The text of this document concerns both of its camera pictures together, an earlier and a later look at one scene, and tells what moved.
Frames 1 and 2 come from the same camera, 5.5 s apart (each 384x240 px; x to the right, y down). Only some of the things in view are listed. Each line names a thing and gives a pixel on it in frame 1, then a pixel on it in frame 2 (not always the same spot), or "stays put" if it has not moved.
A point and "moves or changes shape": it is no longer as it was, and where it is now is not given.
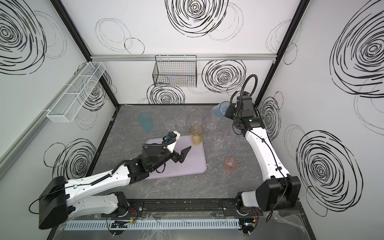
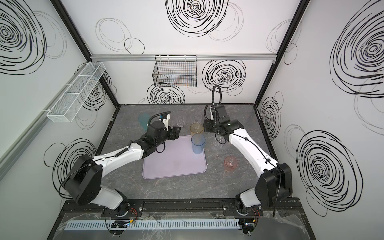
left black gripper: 175,156 → 173,133
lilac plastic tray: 194,161 stays put
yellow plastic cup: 196,131 stays put
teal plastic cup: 145,120 stays put
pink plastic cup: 230,163 stays put
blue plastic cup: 219,110 moves or changes shape
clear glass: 219,138 stays put
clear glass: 196,118 stays put
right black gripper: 231,111 → 210,126
